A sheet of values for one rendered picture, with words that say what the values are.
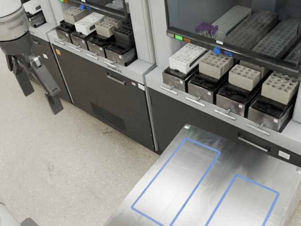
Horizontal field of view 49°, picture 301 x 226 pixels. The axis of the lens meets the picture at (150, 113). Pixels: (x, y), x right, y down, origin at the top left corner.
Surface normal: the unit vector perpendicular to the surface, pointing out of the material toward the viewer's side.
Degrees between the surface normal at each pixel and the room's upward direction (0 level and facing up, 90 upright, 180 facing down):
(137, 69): 0
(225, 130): 90
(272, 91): 90
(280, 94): 90
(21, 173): 0
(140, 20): 90
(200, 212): 0
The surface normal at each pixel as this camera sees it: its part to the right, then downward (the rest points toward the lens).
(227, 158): -0.12, -0.72
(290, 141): -0.65, 0.58
